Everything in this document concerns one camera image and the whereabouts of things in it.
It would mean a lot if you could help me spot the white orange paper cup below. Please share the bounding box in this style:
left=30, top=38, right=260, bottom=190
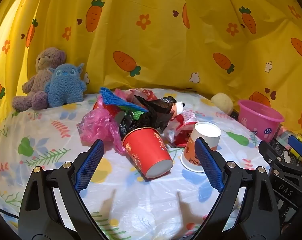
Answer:
left=180, top=121, right=222, bottom=173

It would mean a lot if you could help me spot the red clear plastic wrapper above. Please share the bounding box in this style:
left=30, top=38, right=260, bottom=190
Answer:
left=115, top=88, right=158, bottom=105

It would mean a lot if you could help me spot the blue foam net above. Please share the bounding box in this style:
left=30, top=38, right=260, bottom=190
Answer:
left=100, top=87, right=148, bottom=113

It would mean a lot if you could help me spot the black cable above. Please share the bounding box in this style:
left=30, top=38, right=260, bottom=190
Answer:
left=0, top=207, right=20, bottom=218

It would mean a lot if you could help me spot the dark striped box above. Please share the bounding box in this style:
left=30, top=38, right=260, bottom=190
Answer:
left=273, top=125, right=291, bottom=147

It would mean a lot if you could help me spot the red paper cup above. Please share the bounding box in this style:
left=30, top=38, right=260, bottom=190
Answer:
left=122, top=127, right=173, bottom=180

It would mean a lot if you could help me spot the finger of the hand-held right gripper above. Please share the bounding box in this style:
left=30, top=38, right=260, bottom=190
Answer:
left=258, top=141, right=302, bottom=176
left=288, top=134, right=302, bottom=173

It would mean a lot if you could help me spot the red white snack wrapper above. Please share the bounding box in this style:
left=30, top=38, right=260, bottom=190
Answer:
left=163, top=101, right=199, bottom=148

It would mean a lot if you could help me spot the blue plush monster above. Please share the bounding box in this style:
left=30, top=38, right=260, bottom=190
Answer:
left=44, top=63, right=87, bottom=108

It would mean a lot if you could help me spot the pink plastic bag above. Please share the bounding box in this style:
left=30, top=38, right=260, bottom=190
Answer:
left=77, top=97, right=126, bottom=154

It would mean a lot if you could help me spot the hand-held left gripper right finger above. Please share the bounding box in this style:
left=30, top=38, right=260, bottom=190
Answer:
left=190, top=137, right=284, bottom=240

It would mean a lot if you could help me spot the yellow carrot-print curtain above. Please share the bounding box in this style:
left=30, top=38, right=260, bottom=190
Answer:
left=0, top=0, right=302, bottom=140

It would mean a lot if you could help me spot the black plastic bag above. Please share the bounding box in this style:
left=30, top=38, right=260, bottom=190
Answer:
left=119, top=95, right=178, bottom=140

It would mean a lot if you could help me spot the purple teddy bear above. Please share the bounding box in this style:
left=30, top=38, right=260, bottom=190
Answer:
left=12, top=47, right=67, bottom=112

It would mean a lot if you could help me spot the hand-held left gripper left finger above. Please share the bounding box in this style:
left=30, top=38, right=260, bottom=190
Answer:
left=18, top=139, right=109, bottom=240

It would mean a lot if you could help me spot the green foam net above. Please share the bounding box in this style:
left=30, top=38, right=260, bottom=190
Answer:
left=120, top=105, right=148, bottom=120

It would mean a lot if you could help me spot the cream plush ball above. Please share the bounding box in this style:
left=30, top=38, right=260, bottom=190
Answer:
left=210, top=92, right=234, bottom=117

